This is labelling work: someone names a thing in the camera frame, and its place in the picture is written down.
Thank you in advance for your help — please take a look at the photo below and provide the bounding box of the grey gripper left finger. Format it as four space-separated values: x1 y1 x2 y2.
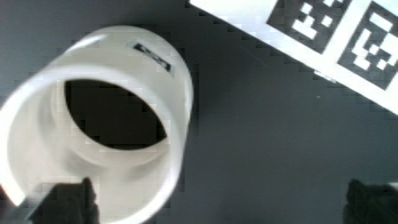
2 177 102 224

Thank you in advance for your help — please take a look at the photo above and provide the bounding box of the white lamp shade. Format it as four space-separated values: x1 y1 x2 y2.
0 26 194 224

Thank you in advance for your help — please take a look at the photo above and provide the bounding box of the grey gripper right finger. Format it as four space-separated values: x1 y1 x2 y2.
343 180 398 224

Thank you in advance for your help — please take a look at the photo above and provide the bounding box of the white marker tag plate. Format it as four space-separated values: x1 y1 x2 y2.
189 0 398 114

